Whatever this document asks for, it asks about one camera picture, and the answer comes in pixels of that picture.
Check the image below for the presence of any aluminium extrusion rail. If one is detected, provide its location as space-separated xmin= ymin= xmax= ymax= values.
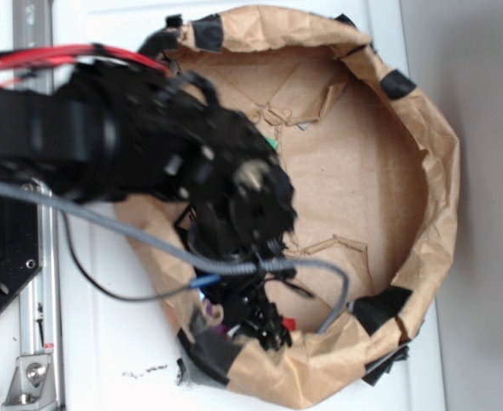
xmin=11 ymin=1 xmax=66 ymax=410

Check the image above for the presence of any grey braided cable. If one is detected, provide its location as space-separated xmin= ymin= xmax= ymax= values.
xmin=0 ymin=177 xmax=351 ymax=336

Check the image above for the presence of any metal corner bracket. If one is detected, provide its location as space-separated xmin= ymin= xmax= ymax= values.
xmin=2 ymin=354 xmax=57 ymax=410

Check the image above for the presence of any red paper ball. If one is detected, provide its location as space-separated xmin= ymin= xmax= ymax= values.
xmin=281 ymin=317 xmax=297 ymax=332

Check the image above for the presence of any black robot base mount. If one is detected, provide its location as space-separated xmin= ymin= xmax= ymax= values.
xmin=0 ymin=197 xmax=40 ymax=314

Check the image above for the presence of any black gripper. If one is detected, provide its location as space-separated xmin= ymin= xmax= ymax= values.
xmin=165 ymin=72 xmax=299 ymax=343

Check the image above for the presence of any green rectangular block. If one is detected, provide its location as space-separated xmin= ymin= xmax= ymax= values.
xmin=265 ymin=137 xmax=279 ymax=151

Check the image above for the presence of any brown paper bag tray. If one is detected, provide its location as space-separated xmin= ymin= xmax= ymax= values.
xmin=125 ymin=4 xmax=461 ymax=410

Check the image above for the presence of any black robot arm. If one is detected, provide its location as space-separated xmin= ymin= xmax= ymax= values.
xmin=0 ymin=61 xmax=296 ymax=349

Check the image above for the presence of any black cable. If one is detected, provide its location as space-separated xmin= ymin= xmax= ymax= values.
xmin=66 ymin=213 xmax=201 ymax=303

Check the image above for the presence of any red wire bundle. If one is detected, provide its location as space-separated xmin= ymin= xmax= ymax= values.
xmin=0 ymin=42 xmax=171 ymax=93

